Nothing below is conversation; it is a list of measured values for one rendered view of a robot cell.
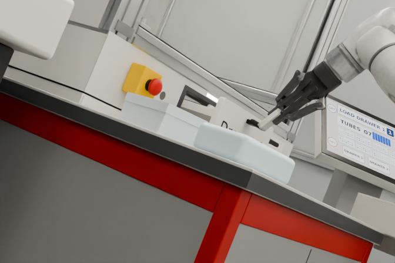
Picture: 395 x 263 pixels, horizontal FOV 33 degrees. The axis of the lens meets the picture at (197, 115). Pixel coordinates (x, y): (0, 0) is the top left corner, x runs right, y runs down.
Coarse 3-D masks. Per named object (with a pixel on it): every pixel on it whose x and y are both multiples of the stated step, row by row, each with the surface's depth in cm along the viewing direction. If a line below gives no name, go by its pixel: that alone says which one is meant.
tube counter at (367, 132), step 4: (364, 128) 248; (364, 132) 247; (368, 132) 248; (372, 132) 249; (368, 136) 246; (372, 136) 248; (376, 136) 249; (380, 136) 250; (376, 140) 247; (380, 140) 248; (384, 140) 249; (388, 140) 250; (392, 140) 251; (384, 144) 248; (388, 144) 249; (392, 144) 250; (392, 148) 249
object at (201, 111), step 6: (186, 102) 170; (192, 102) 169; (180, 108) 170; (186, 108) 170; (192, 108) 169; (198, 108) 168; (204, 108) 167; (210, 108) 166; (198, 114) 167; (204, 114) 166; (210, 114) 165
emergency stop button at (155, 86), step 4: (152, 80) 149; (156, 80) 149; (160, 80) 151; (152, 84) 149; (156, 84) 149; (160, 84) 150; (148, 88) 149; (152, 88) 149; (156, 88) 150; (160, 88) 151; (152, 92) 149; (156, 92) 150
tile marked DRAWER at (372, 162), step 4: (368, 156) 239; (368, 160) 238; (372, 160) 239; (376, 160) 240; (372, 164) 237; (376, 164) 238; (380, 164) 240; (384, 164) 241; (376, 168) 237; (380, 168) 238; (384, 168) 239; (388, 168) 240; (384, 172) 238; (388, 172) 239
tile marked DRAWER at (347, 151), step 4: (344, 148) 236; (348, 148) 237; (344, 152) 235; (348, 152) 236; (352, 152) 237; (356, 152) 238; (348, 156) 234; (352, 156) 235; (356, 156) 236; (360, 156) 237; (360, 160) 236
